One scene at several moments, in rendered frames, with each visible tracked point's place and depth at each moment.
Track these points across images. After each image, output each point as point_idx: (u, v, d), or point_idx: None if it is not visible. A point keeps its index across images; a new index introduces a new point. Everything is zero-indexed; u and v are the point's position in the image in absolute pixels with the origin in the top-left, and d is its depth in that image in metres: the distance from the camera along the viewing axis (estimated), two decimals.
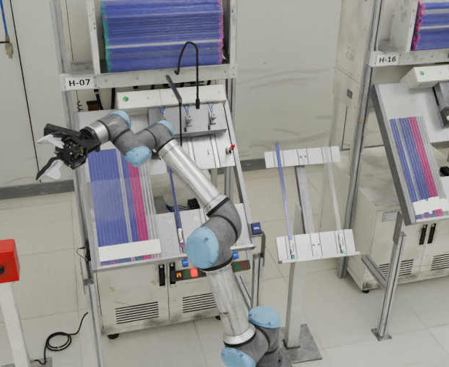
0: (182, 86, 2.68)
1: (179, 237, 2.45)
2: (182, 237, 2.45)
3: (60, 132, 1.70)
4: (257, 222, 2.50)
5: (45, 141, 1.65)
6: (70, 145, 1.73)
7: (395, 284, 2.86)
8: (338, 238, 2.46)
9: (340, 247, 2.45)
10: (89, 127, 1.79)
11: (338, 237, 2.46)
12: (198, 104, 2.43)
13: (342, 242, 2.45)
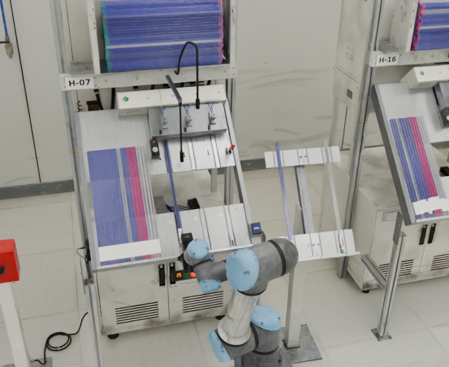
0: (182, 86, 2.68)
1: (179, 237, 2.45)
2: None
3: (177, 260, 2.31)
4: (257, 222, 2.50)
5: None
6: None
7: (395, 284, 2.86)
8: (338, 238, 2.46)
9: (340, 247, 2.45)
10: None
11: (338, 237, 2.46)
12: (198, 104, 2.43)
13: (342, 242, 2.45)
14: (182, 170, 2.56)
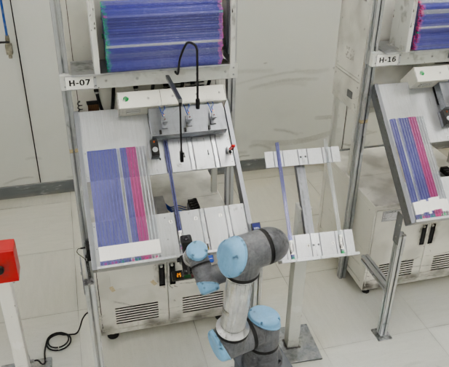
0: (182, 86, 2.68)
1: None
2: None
3: (177, 261, 2.34)
4: (257, 222, 2.50)
5: None
6: None
7: (395, 284, 2.86)
8: (338, 238, 2.46)
9: (340, 247, 2.45)
10: None
11: (338, 237, 2.46)
12: (198, 104, 2.43)
13: (342, 242, 2.45)
14: (182, 170, 2.56)
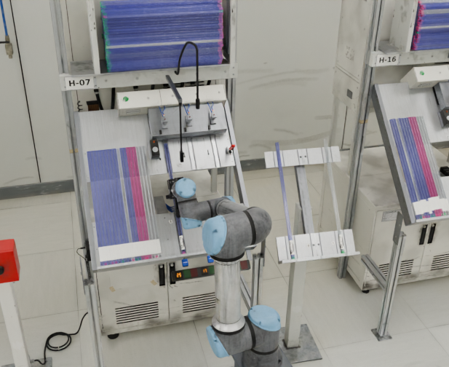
0: (182, 86, 2.68)
1: (180, 245, 2.44)
2: (183, 244, 2.44)
3: None
4: None
5: None
6: None
7: (395, 284, 2.86)
8: (338, 238, 2.46)
9: (340, 247, 2.45)
10: None
11: (338, 237, 2.46)
12: (198, 104, 2.43)
13: (342, 242, 2.45)
14: (182, 170, 2.56)
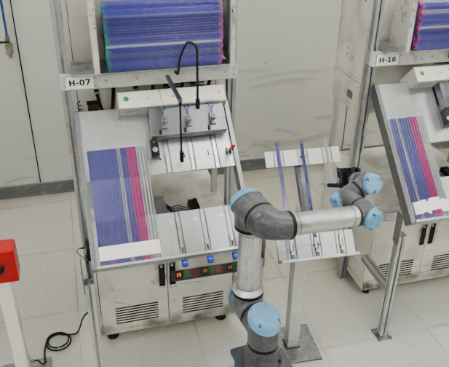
0: (182, 86, 2.68)
1: (315, 246, 2.44)
2: (318, 246, 2.43)
3: None
4: None
5: None
6: None
7: (395, 284, 2.86)
8: (338, 238, 2.46)
9: (340, 247, 2.45)
10: None
11: (338, 237, 2.46)
12: (198, 104, 2.43)
13: (342, 242, 2.45)
14: (182, 170, 2.56)
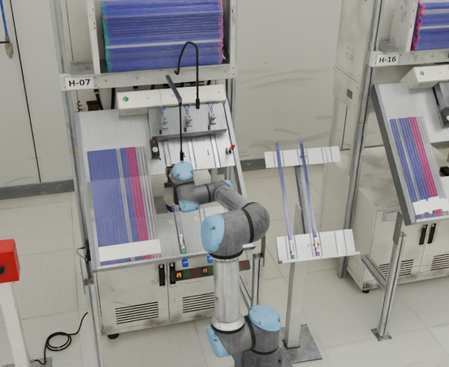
0: (182, 86, 2.68)
1: (315, 246, 2.44)
2: (318, 246, 2.43)
3: None
4: None
5: None
6: None
7: (395, 284, 2.86)
8: (179, 238, 2.45)
9: (181, 246, 2.43)
10: None
11: (179, 237, 2.45)
12: (198, 104, 2.43)
13: (183, 241, 2.44)
14: None
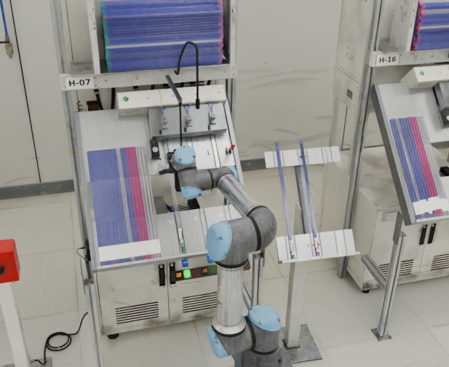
0: (182, 86, 2.68)
1: (315, 246, 2.44)
2: (318, 246, 2.43)
3: None
4: None
5: None
6: None
7: (395, 284, 2.86)
8: (178, 232, 2.46)
9: (180, 240, 2.44)
10: None
11: (177, 231, 2.46)
12: (198, 104, 2.43)
13: (181, 235, 2.45)
14: None
